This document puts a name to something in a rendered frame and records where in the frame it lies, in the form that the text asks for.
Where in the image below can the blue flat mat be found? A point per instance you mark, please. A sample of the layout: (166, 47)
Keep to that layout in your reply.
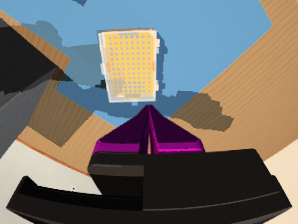
(199, 39)

